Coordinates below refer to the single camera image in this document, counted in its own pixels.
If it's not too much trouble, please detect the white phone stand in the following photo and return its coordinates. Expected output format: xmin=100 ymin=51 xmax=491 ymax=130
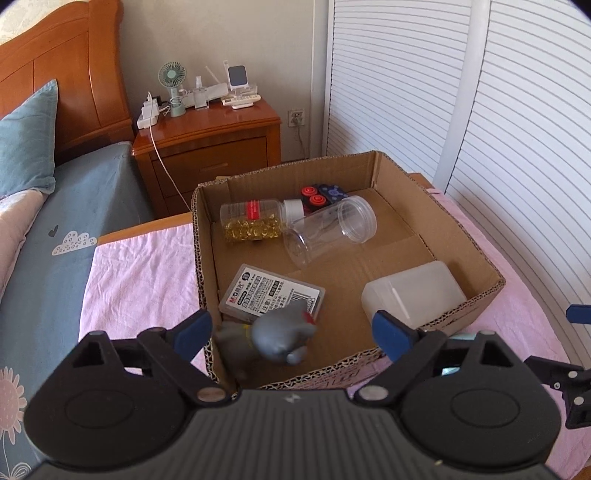
xmin=226 ymin=65 xmax=257 ymax=95

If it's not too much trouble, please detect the white router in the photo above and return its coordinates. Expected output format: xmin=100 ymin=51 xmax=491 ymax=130
xmin=182 ymin=83 xmax=229 ymax=104

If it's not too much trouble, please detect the grey labelled plastic case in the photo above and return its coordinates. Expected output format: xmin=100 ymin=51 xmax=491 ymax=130
xmin=221 ymin=264 xmax=326 ymax=324

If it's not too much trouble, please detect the black toy with red wheels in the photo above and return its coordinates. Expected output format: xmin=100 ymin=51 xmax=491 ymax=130
xmin=299 ymin=183 xmax=349 ymax=213

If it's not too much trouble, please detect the white remote control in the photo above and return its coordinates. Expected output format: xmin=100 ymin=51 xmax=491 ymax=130
xmin=222 ymin=93 xmax=262 ymax=110

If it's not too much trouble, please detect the grey cat toy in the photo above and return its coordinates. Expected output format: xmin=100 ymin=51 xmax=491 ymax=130
xmin=216 ymin=308 xmax=319 ymax=381

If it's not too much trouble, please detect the clear plastic jar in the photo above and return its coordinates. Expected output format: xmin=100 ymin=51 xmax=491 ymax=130
xmin=283 ymin=195 xmax=378 ymax=270

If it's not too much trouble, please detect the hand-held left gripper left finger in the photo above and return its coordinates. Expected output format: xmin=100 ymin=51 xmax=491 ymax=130
xmin=69 ymin=310 xmax=232 ymax=407

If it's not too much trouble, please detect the wall socket with plug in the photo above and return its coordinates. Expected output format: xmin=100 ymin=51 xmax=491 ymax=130
xmin=287 ymin=108 xmax=310 ymax=160

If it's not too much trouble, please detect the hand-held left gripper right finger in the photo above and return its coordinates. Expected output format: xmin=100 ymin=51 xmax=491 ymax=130
xmin=353 ymin=311 xmax=532 ymax=407

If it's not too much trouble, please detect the white louvered door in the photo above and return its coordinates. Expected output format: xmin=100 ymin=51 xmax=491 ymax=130
xmin=323 ymin=0 xmax=490 ymax=185
xmin=443 ymin=0 xmax=591 ymax=365

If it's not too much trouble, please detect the blue floral bedsheet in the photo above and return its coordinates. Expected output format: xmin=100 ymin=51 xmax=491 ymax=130
xmin=0 ymin=141 xmax=155 ymax=480

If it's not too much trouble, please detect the brown cardboard box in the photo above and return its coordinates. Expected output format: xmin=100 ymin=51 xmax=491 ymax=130
xmin=191 ymin=151 xmax=507 ymax=395

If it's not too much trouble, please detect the wooden bed headboard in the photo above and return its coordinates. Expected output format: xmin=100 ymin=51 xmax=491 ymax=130
xmin=0 ymin=0 xmax=134 ymax=164

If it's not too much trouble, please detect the pink floral quilt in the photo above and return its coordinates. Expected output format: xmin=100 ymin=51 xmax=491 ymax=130
xmin=0 ymin=189 xmax=44 ymax=301

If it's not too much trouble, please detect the wooden nightstand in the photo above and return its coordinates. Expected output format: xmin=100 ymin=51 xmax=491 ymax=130
xmin=133 ymin=99 xmax=282 ymax=217

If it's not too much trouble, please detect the capsule bottle with red label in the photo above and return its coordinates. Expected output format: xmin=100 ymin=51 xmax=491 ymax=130
xmin=220 ymin=198 xmax=305 ymax=243

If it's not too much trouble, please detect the small green desk fan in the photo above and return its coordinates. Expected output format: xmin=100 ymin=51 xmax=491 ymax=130
xmin=158 ymin=62 xmax=188 ymax=117

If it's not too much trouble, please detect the blue pillow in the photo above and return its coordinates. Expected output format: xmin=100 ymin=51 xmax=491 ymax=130
xmin=0 ymin=79 xmax=59 ymax=197

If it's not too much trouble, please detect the white charging cable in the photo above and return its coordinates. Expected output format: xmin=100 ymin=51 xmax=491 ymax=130
xmin=148 ymin=127 xmax=194 ymax=210

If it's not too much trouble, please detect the pink cloth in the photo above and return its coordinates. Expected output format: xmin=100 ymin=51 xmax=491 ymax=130
xmin=78 ymin=189 xmax=573 ymax=467

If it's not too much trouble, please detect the white translucent plastic box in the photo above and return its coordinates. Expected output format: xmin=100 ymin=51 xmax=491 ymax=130
xmin=361 ymin=261 xmax=468 ymax=330

